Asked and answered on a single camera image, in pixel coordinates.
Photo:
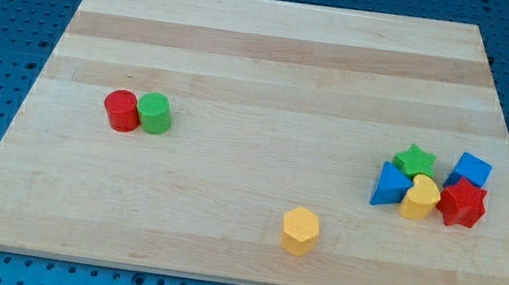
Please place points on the green star block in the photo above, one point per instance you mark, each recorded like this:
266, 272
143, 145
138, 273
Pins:
415, 161

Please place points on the blue triangle block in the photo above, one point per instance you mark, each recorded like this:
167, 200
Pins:
391, 186

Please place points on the yellow heart block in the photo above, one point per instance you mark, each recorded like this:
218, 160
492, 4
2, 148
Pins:
420, 199

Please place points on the red cylinder block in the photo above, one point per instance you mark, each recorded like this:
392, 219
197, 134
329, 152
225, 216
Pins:
121, 110

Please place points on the blue cube block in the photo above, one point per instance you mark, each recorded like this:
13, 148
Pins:
470, 167

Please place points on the green cylinder block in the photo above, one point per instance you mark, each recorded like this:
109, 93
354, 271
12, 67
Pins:
154, 113

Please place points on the red star block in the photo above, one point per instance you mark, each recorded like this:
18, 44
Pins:
462, 204

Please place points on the yellow hexagon block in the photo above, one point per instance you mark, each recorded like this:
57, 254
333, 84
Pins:
300, 231

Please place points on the wooden board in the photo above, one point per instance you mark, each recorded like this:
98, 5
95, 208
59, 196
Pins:
274, 105

